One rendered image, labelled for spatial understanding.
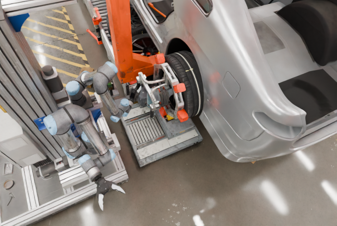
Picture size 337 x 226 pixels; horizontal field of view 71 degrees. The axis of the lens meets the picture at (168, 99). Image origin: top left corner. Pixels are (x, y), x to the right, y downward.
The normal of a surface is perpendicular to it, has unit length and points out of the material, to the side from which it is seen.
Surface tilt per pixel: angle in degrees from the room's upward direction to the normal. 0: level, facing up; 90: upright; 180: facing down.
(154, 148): 0
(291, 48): 22
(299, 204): 0
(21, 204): 0
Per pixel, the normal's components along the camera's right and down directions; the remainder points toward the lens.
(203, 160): 0.09, -0.56
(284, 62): 0.24, -0.23
